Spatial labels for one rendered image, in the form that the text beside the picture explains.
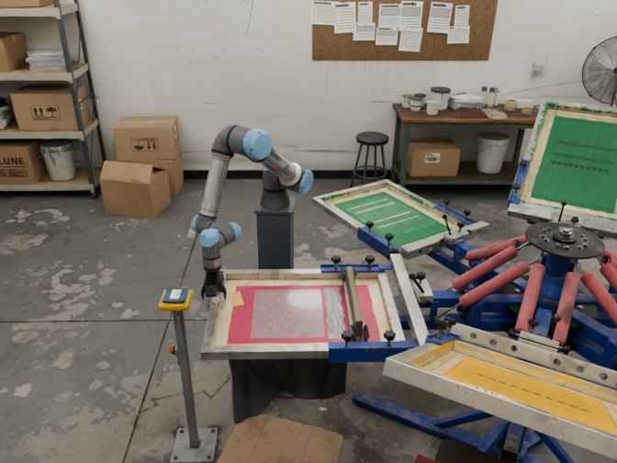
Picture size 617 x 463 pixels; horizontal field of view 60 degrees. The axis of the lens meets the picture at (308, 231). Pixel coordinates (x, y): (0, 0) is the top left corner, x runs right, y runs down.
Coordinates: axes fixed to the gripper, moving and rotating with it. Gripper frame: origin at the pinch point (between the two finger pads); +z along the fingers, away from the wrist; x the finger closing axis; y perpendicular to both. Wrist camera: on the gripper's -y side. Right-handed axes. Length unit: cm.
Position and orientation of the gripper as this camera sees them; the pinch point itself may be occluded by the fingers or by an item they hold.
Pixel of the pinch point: (215, 308)
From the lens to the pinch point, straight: 232.0
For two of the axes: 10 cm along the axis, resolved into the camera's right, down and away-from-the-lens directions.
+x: -10.0, 0.1, -0.3
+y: -0.3, -4.7, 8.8
